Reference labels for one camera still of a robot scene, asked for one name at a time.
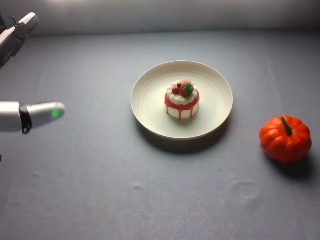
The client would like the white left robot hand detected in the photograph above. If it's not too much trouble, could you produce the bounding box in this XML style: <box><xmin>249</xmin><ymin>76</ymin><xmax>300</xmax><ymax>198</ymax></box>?
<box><xmin>0</xmin><ymin>12</ymin><xmax>66</xmax><ymax>135</ymax></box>

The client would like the toy cake with red icing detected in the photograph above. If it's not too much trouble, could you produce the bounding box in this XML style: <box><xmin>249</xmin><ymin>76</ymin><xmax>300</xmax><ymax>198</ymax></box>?
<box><xmin>164</xmin><ymin>79</ymin><xmax>201</xmax><ymax>122</ymax></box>

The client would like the orange toy pumpkin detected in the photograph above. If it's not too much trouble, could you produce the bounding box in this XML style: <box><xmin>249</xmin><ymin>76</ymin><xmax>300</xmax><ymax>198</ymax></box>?
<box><xmin>259</xmin><ymin>114</ymin><xmax>313</xmax><ymax>164</ymax></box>

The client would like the white round plate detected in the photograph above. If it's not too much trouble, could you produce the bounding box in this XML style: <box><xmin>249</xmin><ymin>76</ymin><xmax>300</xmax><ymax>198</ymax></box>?
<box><xmin>130</xmin><ymin>60</ymin><xmax>234</xmax><ymax>141</ymax></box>

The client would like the grey table cloth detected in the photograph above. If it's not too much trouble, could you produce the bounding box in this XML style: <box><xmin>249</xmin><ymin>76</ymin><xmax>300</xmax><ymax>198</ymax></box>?
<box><xmin>0</xmin><ymin>29</ymin><xmax>320</xmax><ymax>240</ymax></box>

